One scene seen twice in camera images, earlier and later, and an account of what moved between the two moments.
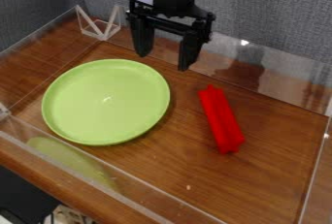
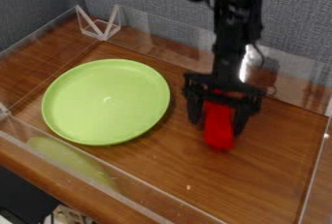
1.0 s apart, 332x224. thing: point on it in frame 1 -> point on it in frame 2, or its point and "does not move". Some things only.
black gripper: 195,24 -> 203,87
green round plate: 105,102 does not move
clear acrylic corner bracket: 100,30 does not move
